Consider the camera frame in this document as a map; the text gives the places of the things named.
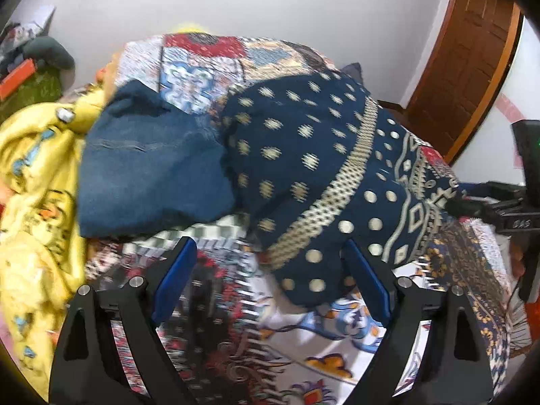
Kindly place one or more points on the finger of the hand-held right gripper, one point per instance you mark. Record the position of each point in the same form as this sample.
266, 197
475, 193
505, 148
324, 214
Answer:
472, 207

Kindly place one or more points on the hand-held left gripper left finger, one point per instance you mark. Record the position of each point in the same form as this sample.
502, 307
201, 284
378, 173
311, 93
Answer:
173, 278

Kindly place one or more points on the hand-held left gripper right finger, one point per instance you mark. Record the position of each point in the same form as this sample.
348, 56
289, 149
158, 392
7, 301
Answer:
367, 278

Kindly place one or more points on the navy patterned hoodie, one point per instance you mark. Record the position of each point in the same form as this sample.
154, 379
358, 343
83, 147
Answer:
303, 168

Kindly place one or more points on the white panel with pink heart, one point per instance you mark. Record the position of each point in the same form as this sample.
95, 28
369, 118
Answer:
485, 152

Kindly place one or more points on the folded blue jeans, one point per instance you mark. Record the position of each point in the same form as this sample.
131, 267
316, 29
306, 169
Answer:
147, 168

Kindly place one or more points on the brown wooden door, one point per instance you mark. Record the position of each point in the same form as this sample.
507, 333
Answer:
468, 67

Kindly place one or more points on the yellow cartoon print blanket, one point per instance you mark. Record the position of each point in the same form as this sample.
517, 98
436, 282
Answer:
33, 202

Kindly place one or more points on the dark grey pillow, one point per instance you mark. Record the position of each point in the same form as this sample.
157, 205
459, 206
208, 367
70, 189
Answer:
354, 74

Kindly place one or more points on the patchwork print bedspread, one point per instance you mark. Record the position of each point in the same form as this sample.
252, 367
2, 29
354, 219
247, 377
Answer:
198, 71

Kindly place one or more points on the orange plush toy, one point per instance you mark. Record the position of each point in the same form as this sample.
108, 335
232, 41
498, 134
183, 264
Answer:
107, 74

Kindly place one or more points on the green patterned cloth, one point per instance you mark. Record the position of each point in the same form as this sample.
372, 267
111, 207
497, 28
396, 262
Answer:
33, 88

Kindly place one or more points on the yellow plush toy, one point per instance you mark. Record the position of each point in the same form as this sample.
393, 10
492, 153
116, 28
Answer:
190, 28

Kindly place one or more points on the orange box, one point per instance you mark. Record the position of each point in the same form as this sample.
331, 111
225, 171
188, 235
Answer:
17, 78

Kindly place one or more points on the grey plush cushion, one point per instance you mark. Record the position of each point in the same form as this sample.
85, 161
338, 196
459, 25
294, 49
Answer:
48, 52

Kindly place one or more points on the white cardboard box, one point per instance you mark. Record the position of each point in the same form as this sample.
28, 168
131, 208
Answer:
42, 19

